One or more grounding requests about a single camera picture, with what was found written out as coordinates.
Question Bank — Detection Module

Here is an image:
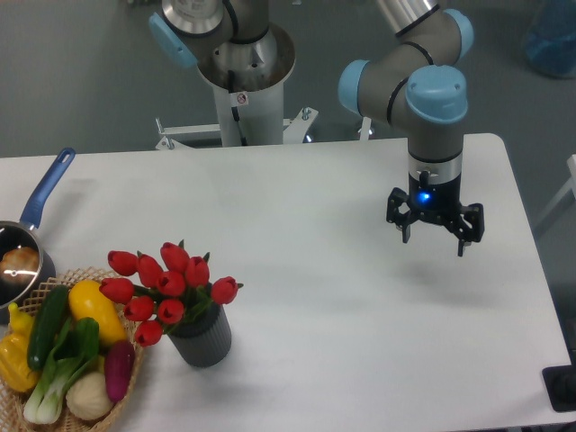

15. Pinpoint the black device at edge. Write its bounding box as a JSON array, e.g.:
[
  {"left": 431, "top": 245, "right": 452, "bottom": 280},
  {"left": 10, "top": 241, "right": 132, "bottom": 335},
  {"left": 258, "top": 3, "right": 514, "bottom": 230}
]
[{"left": 542, "top": 365, "right": 575, "bottom": 412}]

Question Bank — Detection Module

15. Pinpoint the white frame at right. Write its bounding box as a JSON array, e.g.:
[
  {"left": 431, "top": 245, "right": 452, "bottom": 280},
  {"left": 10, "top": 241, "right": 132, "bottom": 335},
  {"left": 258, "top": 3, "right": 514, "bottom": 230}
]
[{"left": 534, "top": 154, "right": 575, "bottom": 237}]

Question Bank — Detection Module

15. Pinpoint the blue handled saucepan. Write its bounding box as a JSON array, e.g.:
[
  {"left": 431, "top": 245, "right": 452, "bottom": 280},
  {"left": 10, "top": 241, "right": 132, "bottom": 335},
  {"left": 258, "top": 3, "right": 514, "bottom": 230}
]
[{"left": 1, "top": 148, "right": 76, "bottom": 325}]

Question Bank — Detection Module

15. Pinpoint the green bok choy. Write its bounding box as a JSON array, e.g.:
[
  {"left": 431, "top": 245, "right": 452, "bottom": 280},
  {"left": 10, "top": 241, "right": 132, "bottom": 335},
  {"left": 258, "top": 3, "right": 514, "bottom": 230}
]
[{"left": 23, "top": 317, "right": 99, "bottom": 425}]

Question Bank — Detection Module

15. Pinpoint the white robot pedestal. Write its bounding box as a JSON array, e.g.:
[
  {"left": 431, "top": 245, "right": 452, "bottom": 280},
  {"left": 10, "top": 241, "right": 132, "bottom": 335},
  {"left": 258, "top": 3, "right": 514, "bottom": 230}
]
[{"left": 155, "top": 24, "right": 374, "bottom": 151}]

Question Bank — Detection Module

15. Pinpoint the blue transparent container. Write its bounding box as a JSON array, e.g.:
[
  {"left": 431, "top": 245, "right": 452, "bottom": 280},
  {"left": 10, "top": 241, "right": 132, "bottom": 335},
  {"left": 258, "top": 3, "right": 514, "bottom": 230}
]
[{"left": 523, "top": 0, "right": 575, "bottom": 79}]

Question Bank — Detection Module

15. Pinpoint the woven bamboo basket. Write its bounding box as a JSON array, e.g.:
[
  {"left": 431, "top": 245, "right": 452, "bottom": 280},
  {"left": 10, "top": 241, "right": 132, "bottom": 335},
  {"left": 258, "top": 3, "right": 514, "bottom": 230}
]
[{"left": 0, "top": 267, "right": 146, "bottom": 432}]

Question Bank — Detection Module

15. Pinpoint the red tulip bouquet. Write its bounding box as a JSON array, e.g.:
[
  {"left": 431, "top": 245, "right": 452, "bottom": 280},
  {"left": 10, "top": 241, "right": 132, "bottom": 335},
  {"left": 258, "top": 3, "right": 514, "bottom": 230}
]
[{"left": 99, "top": 242, "right": 243, "bottom": 347}]

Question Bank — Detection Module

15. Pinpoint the green cucumber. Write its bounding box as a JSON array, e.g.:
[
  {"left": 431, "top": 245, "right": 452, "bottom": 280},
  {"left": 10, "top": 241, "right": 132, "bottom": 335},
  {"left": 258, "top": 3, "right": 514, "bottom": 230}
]
[{"left": 27, "top": 285, "right": 68, "bottom": 371}]

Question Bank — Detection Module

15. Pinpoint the dark grey ribbed vase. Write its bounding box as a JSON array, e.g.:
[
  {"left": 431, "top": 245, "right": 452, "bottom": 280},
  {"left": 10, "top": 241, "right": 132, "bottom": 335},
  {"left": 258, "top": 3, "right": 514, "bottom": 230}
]
[{"left": 168, "top": 303, "right": 232, "bottom": 368}]

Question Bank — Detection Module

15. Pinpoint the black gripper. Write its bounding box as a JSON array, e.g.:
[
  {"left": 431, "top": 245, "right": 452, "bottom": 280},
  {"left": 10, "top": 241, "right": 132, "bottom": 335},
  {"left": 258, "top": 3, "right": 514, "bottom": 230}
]
[{"left": 386, "top": 175, "right": 484, "bottom": 257}]

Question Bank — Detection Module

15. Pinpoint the white garlic bulb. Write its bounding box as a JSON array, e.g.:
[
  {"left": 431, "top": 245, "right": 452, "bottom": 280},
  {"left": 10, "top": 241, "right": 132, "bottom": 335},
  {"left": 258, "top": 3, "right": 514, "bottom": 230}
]
[{"left": 66, "top": 372, "right": 113, "bottom": 421}]

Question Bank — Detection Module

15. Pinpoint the bread roll in pan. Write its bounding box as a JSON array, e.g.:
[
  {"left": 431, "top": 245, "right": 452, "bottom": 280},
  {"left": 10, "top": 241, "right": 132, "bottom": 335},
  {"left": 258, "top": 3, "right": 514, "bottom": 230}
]
[{"left": 1, "top": 247, "right": 40, "bottom": 284}]

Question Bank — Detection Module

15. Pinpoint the yellow bell pepper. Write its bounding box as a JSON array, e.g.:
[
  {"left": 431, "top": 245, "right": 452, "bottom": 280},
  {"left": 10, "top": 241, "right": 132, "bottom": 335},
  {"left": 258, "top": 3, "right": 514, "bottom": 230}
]
[{"left": 1, "top": 302, "right": 40, "bottom": 392}]

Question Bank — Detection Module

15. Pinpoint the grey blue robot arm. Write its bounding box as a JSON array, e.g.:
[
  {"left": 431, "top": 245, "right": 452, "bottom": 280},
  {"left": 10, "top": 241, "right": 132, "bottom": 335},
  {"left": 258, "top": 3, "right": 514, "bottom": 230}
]
[{"left": 148, "top": 1, "right": 484, "bottom": 248}]

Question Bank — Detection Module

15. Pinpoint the purple eggplant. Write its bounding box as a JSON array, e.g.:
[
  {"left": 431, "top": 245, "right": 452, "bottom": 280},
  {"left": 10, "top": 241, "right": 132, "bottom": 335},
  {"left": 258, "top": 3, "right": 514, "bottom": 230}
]
[{"left": 104, "top": 341, "right": 135, "bottom": 402}]

